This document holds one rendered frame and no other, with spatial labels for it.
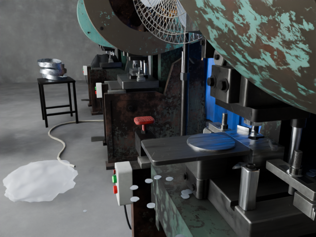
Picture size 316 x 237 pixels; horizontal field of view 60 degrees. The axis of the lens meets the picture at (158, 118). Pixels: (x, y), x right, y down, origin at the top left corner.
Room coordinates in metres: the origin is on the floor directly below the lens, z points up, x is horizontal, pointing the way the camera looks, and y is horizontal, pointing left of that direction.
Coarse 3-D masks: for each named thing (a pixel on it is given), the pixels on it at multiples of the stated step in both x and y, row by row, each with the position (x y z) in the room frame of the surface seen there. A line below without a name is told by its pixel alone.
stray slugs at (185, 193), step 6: (312, 174) 0.63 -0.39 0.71; (150, 180) 0.71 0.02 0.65; (168, 180) 0.71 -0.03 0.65; (132, 186) 0.67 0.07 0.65; (186, 192) 0.64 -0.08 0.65; (132, 198) 0.61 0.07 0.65; (138, 198) 0.61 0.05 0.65; (186, 198) 0.62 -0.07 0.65; (150, 204) 0.59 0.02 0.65; (180, 234) 0.48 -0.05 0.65
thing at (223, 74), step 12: (216, 60) 0.73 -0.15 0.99; (216, 72) 0.68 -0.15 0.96; (228, 72) 0.63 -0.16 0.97; (216, 84) 0.68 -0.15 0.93; (228, 84) 0.62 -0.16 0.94; (240, 84) 0.63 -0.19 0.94; (252, 84) 0.61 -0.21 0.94; (216, 96) 0.68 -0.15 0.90; (228, 96) 0.62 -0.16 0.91; (240, 96) 0.63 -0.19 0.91; (252, 96) 0.61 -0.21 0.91; (264, 96) 0.62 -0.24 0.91
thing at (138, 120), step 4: (148, 116) 0.98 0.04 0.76; (136, 120) 0.93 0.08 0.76; (140, 120) 0.93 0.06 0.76; (144, 120) 0.93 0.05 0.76; (148, 120) 0.93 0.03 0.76; (152, 120) 0.94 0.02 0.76; (136, 124) 0.93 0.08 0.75; (140, 124) 0.92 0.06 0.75; (144, 124) 0.93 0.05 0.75; (144, 128) 0.95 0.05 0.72
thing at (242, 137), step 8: (232, 136) 0.71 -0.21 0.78; (240, 136) 0.71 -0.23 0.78; (248, 136) 0.71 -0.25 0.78; (256, 136) 0.71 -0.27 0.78; (248, 144) 0.65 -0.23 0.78; (256, 144) 0.65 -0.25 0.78; (264, 144) 0.65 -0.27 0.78; (280, 144) 0.65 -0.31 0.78; (256, 152) 0.62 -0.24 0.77; (264, 152) 0.62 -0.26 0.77; (272, 152) 0.63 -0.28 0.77; (280, 152) 0.64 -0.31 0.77; (248, 160) 0.63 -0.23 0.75; (256, 160) 0.62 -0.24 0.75; (264, 160) 0.62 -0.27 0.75
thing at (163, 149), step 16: (144, 144) 0.65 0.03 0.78; (160, 144) 0.65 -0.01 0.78; (176, 144) 0.65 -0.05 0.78; (192, 144) 0.64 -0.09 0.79; (208, 144) 0.64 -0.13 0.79; (224, 144) 0.64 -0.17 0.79; (240, 144) 0.65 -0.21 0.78; (160, 160) 0.56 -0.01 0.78; (176, 160) 0.57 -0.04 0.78; (192, 160) 0.58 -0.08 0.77; (208, 160) 0.61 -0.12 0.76; (224, 160) 0.62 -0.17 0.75; (192, 176) 0.64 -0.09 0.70; (208, 176) 0.61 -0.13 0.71; (192, 192) 0.64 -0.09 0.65
